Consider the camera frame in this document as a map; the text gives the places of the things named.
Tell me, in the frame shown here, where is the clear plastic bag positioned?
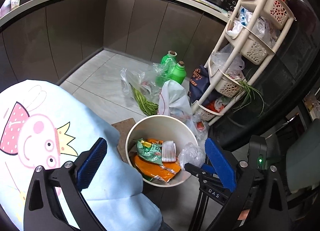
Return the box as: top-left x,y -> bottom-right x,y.
120,62 -> 176,104

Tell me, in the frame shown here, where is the clear plastic wrap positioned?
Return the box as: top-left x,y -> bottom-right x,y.
178,142 -> 206,171

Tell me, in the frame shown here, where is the green beans bundle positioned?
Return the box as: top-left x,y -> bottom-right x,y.
131,87 -> 158,116

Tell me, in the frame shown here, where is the large orange snack bag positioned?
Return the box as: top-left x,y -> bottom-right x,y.
132,139 -> 181,183

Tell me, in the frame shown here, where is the dark blue shopping bag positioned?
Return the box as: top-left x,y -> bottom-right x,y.
188,65 -> 221,106

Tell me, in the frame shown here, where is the green snack wrapper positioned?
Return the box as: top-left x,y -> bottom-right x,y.
136,139 -> 163,165

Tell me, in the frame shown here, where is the white tissue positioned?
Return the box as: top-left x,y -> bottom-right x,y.
162,141 -> 176,162

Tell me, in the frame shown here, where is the green plastic bottle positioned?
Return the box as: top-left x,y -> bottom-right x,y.
170,61 -> 187,84
160,50 -> 177,72

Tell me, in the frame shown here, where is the white round trash bin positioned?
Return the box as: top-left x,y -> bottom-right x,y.
125,115 -> 198,188

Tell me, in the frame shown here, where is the light blue cartoon tablecloth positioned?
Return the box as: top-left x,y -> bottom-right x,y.
1,80 -> 163,230

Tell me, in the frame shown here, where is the white plastic storage rack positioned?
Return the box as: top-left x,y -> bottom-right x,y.
191,0 -> 295,126

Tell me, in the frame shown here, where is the green plastic bottle front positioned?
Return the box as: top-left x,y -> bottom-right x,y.
170,61 -> 187,84

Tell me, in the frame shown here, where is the green plastic bottle rear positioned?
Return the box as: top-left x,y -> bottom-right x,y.
160,50 -> 177,72

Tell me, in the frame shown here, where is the white plastic shopping bag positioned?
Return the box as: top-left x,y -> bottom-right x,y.
158,80 -> 192,122

